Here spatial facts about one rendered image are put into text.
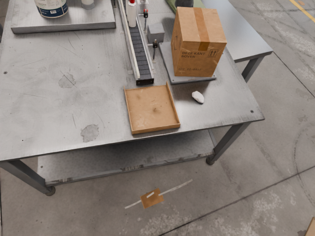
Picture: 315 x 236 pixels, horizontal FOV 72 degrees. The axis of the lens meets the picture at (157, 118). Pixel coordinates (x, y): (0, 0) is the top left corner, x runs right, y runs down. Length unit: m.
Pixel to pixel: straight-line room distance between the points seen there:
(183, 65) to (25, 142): 0.92
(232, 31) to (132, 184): 1.46
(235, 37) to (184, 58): 0.66
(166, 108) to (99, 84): 0.42
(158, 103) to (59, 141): 0.56
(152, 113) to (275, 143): 1.55
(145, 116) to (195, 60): 0.43
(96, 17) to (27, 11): 0.47
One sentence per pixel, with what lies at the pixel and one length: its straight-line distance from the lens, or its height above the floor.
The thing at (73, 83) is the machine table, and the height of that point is 0.83.
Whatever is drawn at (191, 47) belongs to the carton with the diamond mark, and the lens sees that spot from 1.23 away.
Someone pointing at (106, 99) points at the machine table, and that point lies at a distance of 1.27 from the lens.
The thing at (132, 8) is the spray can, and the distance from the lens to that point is 1.56.
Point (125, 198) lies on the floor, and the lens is 1.89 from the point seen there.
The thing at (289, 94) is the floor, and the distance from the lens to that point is 2.95.
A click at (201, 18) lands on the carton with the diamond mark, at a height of 1.12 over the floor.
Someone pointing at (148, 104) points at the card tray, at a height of 0.83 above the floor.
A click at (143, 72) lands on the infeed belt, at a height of 0.88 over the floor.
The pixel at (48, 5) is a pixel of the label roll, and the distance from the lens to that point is 1.74.
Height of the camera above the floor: 1.85
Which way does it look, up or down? 58 degrees down
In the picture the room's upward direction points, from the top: 10 degrees clockwise
